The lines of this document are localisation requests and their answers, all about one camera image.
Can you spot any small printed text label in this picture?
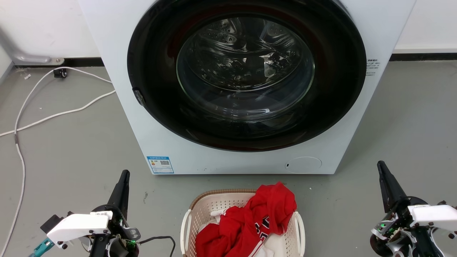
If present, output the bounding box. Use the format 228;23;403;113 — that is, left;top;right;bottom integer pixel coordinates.
366;59;381;76

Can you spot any white front-load washing machine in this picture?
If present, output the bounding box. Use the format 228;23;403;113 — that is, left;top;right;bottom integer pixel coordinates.
78;0;417;175

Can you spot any white power cable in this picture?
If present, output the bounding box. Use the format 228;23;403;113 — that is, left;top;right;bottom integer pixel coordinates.
0;90;117;137
0;66;113;256

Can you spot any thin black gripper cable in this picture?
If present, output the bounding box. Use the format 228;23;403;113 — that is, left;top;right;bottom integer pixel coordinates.
137;235;176;257

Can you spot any blue energy label sticker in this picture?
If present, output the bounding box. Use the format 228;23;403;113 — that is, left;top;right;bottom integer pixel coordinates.
147;156;175;174

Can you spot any round black glass washer door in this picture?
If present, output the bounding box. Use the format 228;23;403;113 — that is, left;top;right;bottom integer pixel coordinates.
127;0;367;152

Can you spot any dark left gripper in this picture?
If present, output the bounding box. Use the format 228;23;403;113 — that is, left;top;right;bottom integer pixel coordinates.
89;170;141;257

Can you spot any round white filter cover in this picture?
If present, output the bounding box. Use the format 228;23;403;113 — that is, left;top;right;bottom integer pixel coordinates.
285;157;322;174

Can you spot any beige plastic laundry basket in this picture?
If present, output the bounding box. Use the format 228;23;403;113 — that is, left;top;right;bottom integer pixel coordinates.
180;189;306;257

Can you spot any grey wall pipe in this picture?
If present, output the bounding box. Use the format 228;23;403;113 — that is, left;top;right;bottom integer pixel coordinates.
0;27;65;66

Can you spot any red sports jersey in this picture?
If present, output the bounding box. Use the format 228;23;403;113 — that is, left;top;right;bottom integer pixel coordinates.
195;182;297;257

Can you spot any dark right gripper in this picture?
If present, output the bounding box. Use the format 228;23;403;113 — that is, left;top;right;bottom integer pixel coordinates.
370;161;440;257

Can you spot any teal cable connector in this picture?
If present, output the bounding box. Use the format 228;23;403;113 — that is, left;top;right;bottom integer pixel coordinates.
29;238;55;257

